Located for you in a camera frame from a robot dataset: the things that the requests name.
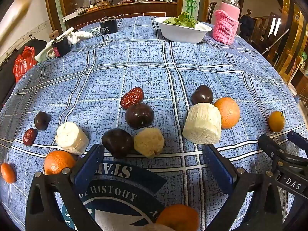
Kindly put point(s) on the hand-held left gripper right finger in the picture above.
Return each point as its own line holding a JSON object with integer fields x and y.
{"x": 217, "y": 167}

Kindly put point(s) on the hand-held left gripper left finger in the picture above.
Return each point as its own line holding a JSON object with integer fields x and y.
{"x": 89, "y": 167}

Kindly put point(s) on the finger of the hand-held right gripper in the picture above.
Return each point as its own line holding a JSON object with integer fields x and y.
{"x": 298, "y": 139}
{"x": 269, "y": 146}

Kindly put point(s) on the large red jujube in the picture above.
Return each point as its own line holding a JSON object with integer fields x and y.
{"x": 131, "y": 98}

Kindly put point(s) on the yellow kumquat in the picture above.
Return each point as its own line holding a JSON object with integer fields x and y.
{"x": 276, "y": 121}

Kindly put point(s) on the orange mandarin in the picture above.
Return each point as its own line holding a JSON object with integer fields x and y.
{"x": 57, "y": 162}
{"x": 229, "y": 112}
{"x": 178, "y": 217}

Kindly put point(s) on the large peeled banana piece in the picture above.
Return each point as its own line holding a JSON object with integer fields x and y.
{"x": 202, "y": 123}

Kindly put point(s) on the small red jujube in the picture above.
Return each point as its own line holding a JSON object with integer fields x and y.
{"x": 30, "y": 136}

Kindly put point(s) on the small dark plum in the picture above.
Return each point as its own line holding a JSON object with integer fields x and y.
{"x": 41, "y": 120}

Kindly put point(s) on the orange kumquat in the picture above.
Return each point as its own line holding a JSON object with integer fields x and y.
{"x": 8, "y": 172}

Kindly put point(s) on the metal pole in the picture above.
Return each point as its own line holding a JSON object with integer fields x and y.
{"x": 276, "y": 41}

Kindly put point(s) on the blue plaid tablecloth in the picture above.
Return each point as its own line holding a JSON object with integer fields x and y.
{"x": 144, "y": 65}

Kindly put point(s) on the black leather seat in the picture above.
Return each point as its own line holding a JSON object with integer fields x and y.
{"x": 9, "y": 77}

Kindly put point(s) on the red plastic bag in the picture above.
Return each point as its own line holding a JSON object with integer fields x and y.
{"x": 22, "y": 62}

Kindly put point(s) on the glass bottle in pink sleeve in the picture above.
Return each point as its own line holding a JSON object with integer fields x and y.
{"x": 225, "y": 28}

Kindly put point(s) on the white bowl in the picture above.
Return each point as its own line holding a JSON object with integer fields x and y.
{"x": 182, "y": 35}

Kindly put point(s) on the black battery box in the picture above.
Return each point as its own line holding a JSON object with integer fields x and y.
{"x": 108, "y": 26}

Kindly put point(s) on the wooden chair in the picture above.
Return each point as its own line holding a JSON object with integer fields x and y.
{"x": 211, "y": 12}

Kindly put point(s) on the green lettuce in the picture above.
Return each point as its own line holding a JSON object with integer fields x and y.
{"x": 182, "y": 20}

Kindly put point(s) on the wooden counter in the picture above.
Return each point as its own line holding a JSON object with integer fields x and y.
{"x": 134, "y": 9}

